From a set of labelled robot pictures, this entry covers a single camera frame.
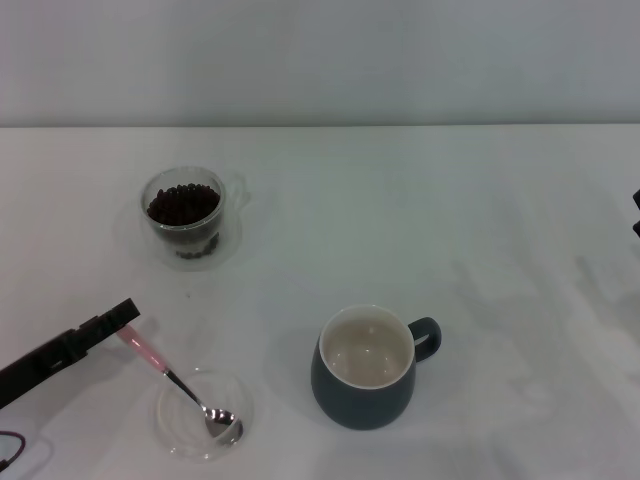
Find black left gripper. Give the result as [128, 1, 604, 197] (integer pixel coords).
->
[0, 298, 142, 409]

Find small clear glass bowl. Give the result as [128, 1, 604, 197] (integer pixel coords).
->
[152, 367, 255, 461]

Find pink handled metal spoon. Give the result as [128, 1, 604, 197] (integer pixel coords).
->
[115, 323, 244, 442]

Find dark coffee beans heap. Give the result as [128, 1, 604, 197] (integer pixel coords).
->
[146, 183, 222, 261]

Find dark blue ceramic mug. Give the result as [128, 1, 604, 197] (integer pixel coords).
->
[310, 303, 444, 432]

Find clear double-wall glass cup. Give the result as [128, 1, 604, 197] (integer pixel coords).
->
[139, 167, 250, 261]

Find left gripper dark cable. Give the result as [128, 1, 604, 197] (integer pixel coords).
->
[0, 429, 27, 464]

